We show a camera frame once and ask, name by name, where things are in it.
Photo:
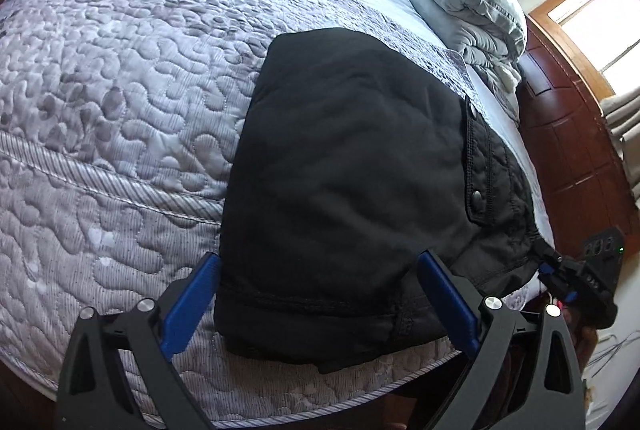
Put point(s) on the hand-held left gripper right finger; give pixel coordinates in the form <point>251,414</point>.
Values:
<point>450,305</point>

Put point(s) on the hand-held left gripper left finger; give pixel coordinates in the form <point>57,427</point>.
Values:
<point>192,305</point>

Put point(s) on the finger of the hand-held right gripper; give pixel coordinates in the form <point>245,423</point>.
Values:
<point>550,257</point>
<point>567,294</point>

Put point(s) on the black quilted pants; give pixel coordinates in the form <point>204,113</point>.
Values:
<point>350,185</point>

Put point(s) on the black power strip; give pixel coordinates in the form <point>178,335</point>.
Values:
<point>602,244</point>

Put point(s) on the dark wooden headboard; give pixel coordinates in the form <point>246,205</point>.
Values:
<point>565,135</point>

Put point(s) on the beige folded curtain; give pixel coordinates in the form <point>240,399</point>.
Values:
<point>622,125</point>

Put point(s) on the quilted grey mattress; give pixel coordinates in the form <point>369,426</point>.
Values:
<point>125,110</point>

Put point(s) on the folded grey duvet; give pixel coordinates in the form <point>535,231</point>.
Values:
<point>480,60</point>

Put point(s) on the wooden side window frame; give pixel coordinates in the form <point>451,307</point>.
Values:
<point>565,2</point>

